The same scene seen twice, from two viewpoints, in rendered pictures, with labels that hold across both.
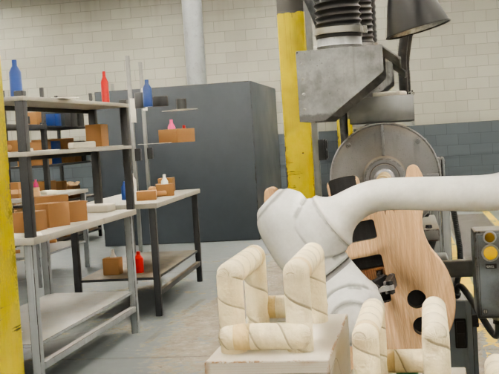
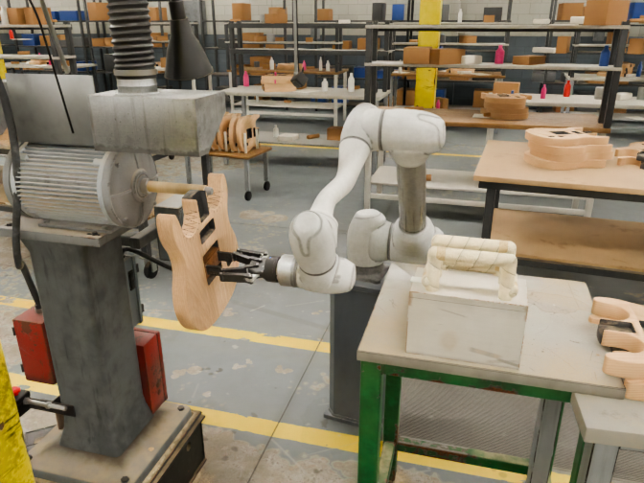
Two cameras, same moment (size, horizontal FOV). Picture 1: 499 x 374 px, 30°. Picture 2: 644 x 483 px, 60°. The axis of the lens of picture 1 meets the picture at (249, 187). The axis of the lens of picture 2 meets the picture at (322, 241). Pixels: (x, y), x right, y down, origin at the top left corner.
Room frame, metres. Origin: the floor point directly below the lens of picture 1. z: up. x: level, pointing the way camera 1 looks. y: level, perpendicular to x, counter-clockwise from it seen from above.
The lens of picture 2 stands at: (1.44, 1.23, 1.70)
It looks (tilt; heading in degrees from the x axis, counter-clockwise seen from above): 22 degrees down; 276
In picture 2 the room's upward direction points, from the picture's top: straight up
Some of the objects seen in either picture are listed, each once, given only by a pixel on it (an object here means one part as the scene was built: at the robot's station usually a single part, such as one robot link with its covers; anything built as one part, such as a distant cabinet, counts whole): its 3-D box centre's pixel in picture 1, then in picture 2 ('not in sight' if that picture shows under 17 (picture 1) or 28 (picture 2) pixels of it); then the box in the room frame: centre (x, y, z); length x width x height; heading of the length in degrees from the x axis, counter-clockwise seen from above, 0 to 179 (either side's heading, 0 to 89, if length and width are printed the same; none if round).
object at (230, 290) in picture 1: (232, 313); (507, 279); (1.12, 0.03, 1.15); 0.03 x 0.03 x 0.09
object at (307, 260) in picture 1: (304, 262); (472, 243); (1.19, -0.07, 1.20); 0.20 x 0.03 x 0.03; 169
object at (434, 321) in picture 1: (434, 320); not in sight; (1.16, -0.22, 1.12); 0.20 x 0.03 x 0.03; 169
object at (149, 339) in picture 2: not in sight; (127, 360); (2.35, -0.51, 0.49); 0.25 x 0.12 x 0.37; 170
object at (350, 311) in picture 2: not in sight; (362, 343); (1.46, -0.96, 0.35); 0.28 x 0.28 x 0.70; 73
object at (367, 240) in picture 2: not in sight; (368, 236); (1.45, -0.96, 0.87); 0.18 x 0.16 x 0.22; 170
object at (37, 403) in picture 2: not in sight; (39, 407); (2.56, -0.26, 0.46); 0.25 x 0.07 x 0.08; 170
